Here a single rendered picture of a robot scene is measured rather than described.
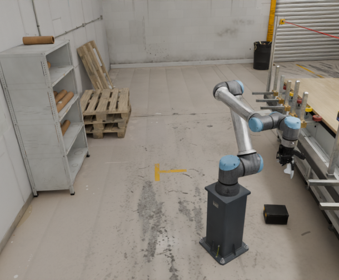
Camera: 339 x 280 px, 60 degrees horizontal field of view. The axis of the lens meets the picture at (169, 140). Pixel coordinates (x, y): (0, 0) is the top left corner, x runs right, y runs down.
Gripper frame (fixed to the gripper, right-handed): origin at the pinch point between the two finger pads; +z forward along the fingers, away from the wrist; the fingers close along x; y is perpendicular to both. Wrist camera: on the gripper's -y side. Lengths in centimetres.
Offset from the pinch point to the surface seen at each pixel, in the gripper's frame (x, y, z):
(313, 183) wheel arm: 0.2, -18.7, 9.1
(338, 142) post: -27, -47, -6
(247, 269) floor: -5, 16, 94
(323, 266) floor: -4, -45, 94
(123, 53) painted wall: -752, 186, 51
